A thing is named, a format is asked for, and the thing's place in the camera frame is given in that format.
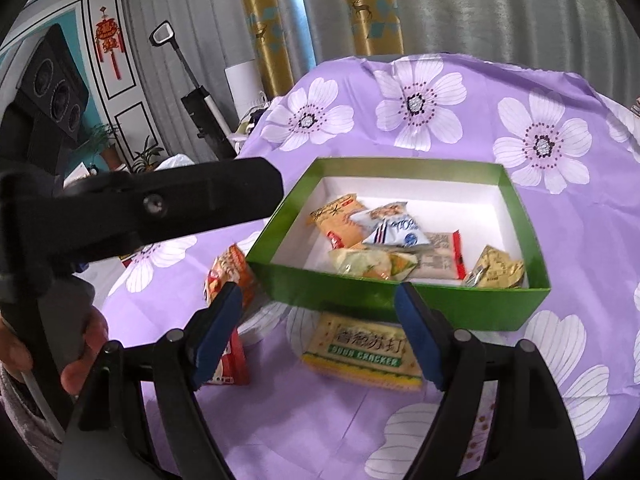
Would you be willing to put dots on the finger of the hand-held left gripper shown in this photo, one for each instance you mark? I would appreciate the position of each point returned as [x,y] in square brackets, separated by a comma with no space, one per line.
[200,195]

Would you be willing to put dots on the red wall ornament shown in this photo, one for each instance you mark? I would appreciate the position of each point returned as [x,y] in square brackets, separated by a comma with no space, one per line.
[110,40]

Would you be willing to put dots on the red snack packet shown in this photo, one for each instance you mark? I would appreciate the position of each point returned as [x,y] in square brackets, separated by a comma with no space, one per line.
[237,365]

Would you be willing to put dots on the potted plant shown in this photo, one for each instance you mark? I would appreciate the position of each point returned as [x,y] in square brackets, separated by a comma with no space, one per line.
[147,157]
[107,147]

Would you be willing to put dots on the grey curtain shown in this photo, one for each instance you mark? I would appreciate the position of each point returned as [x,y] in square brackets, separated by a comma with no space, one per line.
[500,5]

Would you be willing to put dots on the orange panda snack packet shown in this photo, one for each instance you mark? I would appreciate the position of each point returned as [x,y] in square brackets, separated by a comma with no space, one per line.
[227,270]

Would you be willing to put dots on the clear red-edged peanut packet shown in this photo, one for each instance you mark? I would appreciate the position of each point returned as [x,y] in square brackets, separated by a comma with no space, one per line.
[395,230]

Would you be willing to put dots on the gold and brown snack packet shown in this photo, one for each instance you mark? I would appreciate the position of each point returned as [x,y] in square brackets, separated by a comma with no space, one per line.
[495,267]

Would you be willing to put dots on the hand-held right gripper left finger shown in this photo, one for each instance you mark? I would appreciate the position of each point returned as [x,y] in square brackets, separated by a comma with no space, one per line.
[217,335]

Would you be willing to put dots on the purple floral cloth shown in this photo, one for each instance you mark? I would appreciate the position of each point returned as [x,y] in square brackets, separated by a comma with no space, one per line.
[475,125]

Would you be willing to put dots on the green cardboard box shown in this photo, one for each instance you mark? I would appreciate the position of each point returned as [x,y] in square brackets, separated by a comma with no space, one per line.
[350,295]

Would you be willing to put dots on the light green chips packet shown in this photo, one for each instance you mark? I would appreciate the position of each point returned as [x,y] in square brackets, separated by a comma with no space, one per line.
[360,262]

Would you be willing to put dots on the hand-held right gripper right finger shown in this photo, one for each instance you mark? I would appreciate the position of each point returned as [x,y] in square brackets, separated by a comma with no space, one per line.
[420,340]

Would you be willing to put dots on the black upright vacuum cleaner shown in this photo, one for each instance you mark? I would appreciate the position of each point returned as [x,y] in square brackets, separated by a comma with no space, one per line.
[200,105]

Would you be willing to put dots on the orange-yellow snack packet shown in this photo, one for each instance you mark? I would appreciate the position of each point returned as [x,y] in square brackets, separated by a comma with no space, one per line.
[340,220]

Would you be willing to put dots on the yellow patterned curtain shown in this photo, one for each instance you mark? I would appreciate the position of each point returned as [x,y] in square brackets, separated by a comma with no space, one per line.
[372,5]
[265,20]

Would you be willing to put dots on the clear red-edged snack packet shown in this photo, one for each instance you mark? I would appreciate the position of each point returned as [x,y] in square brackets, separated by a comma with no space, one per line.
[442,257]

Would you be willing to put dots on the person's left hand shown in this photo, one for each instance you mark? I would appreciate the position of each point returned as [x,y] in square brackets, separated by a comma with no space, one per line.
[92,345]

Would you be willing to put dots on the white rectangular appliance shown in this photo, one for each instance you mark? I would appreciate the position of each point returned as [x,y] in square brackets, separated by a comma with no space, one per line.
[245,85]

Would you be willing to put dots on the yellow-green cracker packet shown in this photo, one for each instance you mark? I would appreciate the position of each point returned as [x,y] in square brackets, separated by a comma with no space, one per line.
[360,355]

